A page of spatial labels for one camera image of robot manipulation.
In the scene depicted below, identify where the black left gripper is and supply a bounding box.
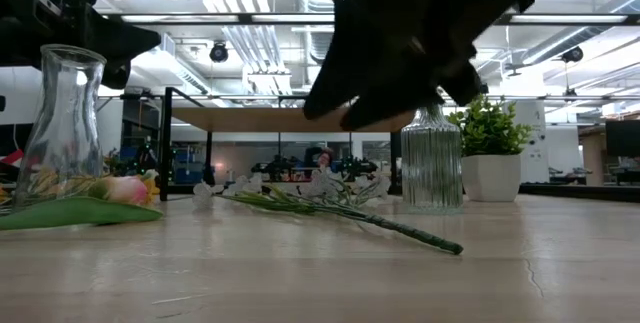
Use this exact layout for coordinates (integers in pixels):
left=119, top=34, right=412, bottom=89
left=0, top=0, right=163, bottom=91

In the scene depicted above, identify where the plain glass vase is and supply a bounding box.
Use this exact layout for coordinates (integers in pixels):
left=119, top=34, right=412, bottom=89
left=14, top=44, right=108, bottom=205

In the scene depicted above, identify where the ribbed glass vase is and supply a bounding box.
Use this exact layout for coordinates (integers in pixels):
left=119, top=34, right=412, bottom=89
left=400, top=101, right=464, bottom=213

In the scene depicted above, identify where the pink tulip flower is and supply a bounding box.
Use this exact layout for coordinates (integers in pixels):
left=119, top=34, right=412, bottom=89
left=0, top=170, right=165, bottom=232

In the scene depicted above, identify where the white flower bunch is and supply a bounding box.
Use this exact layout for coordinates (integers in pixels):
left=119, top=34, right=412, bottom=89
left=191, top=169, right=465, bottom=256

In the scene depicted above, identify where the wooden shelf with black legs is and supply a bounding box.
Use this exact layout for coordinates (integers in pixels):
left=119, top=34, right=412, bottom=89
left=159, top=86, right=417, bottom=203

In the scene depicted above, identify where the person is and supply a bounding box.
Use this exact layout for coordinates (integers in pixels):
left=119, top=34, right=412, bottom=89
left=316, top=148, right=336, bottom=170

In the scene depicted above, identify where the green plant in white pot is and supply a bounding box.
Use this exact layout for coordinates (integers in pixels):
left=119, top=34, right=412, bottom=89
left=446, top=93, right=535, bottom=204

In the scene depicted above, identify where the black monitor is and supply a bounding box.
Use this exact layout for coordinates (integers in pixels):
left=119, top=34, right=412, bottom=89
left=604, top=119, right=640, bottom=159

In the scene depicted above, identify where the black ceiling camera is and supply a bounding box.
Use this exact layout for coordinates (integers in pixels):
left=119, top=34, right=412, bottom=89
left=560, top=45, right=585, bottom=65
left=208, top=41, right=230, bottom=64

